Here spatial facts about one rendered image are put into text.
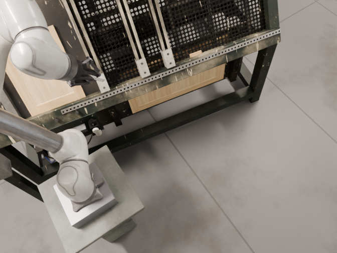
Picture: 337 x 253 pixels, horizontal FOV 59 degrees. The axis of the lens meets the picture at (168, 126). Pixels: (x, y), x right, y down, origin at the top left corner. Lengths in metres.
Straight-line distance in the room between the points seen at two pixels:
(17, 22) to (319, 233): 2.45
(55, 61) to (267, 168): 2.19
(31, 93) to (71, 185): 0.76
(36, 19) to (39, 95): 1.18
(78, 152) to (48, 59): 0.89
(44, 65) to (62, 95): 1.22
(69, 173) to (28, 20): 0.88
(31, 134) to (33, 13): 0.73
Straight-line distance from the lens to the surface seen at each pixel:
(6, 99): 2.13
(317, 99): 3.24
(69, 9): 1.93
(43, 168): 2.82
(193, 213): 2.59
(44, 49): 0.90
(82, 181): 1.64
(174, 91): 2.68
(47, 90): 2.10
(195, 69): 2.18
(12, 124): 1.51
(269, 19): 2.37
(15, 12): 0.99
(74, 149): 1.70
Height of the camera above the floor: 2.52
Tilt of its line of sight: 61 degrees down
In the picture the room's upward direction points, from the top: 9 degrees counter-clockwise
